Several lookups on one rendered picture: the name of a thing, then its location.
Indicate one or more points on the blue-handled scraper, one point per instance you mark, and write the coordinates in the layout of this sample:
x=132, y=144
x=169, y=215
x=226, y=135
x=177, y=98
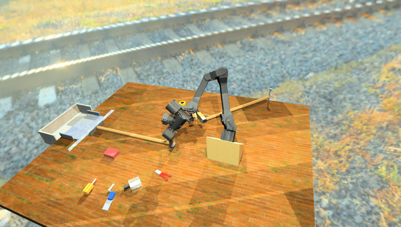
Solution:
x=109, y=201

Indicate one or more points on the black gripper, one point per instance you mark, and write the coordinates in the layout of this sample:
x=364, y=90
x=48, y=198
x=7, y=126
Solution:
x=169, y=133

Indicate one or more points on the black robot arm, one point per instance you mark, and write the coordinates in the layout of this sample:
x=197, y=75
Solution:
x=228, y=133

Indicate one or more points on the pink cube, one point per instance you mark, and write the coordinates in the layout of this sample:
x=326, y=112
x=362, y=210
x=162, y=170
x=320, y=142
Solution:
x=111, y=153

